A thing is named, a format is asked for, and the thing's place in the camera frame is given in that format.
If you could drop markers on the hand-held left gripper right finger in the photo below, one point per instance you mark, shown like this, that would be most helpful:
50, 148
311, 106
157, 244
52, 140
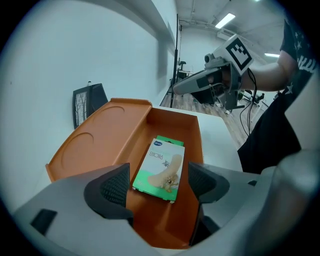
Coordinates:
225, 200

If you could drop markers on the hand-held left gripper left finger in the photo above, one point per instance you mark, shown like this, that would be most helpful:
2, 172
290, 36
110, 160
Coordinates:
75, 200

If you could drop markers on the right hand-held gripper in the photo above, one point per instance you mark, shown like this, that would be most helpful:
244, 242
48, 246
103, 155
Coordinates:
232, 57

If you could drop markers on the green packet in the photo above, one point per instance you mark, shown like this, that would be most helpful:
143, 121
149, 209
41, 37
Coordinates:
160, 172

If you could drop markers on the orange cardboard box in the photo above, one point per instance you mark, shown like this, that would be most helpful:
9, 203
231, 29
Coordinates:
105, 130

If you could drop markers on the person's right forearm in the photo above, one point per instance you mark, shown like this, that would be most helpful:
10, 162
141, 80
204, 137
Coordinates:
270, 75

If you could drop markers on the black upright pole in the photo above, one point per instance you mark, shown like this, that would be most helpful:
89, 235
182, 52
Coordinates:
175, 62

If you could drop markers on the ceiling light panel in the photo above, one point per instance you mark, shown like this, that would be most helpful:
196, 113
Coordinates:
225, 20
272, 55

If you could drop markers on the black star-print shirt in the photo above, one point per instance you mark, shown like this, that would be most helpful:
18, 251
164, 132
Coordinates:
270, 130

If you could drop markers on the black picture frame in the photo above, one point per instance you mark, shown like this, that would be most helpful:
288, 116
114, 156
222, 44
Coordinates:
81, 107

